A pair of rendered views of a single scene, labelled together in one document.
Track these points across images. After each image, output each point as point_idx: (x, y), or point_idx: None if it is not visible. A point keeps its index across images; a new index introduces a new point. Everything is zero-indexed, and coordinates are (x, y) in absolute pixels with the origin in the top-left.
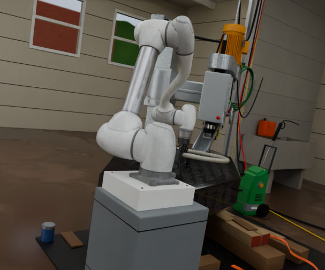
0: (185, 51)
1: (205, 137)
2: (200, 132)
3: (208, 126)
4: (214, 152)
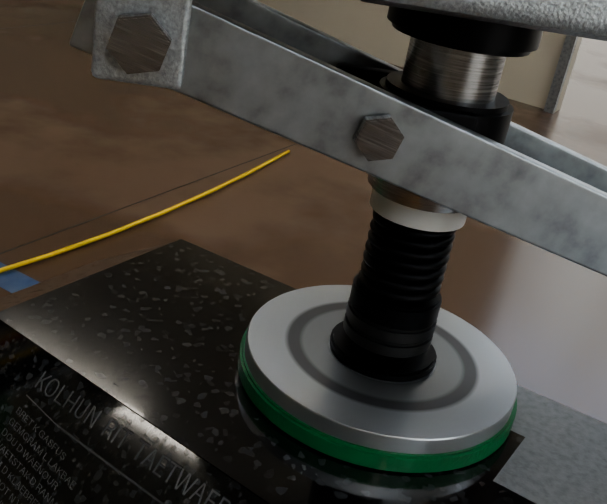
0: None
1: (463, 218)
2: None
3: (502, 70)
4: (326, 297)
